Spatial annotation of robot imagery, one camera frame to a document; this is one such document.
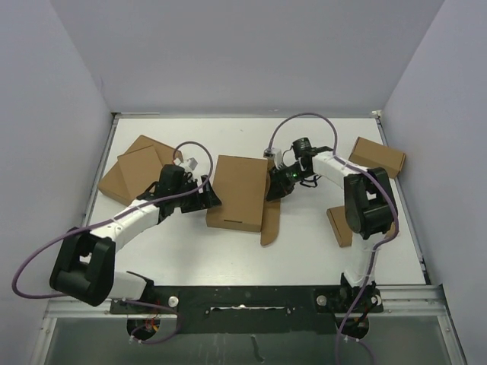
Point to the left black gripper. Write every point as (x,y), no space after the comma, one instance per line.
(202,200)

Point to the folded cardboard box far right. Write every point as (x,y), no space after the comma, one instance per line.
(371,154)

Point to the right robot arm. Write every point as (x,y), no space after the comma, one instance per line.
(369,204)

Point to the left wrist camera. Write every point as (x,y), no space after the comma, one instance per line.
(189,165)

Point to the large cardboard box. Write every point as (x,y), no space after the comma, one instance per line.
(242,184)

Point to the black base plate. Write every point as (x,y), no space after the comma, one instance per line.
(258,309)

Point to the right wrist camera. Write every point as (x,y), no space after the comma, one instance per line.
(274,158)

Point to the flat cardboard box near right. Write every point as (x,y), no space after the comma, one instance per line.
(338,223)

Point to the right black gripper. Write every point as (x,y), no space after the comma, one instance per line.
(278,185)

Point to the folded cardboard boxes left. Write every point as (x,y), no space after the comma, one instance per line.
(135,170)

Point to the aluminium table frame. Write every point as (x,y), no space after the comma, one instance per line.
(250,241)

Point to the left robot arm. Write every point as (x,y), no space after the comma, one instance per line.
(85,267)

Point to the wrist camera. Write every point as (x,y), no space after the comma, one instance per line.
(189,165)
(274,158)

